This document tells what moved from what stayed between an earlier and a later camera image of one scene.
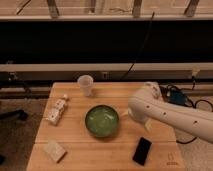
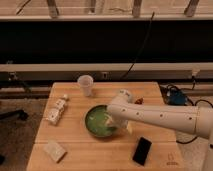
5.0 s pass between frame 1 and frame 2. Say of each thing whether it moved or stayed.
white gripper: moved
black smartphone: stayed
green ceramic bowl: stayed
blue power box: stayed
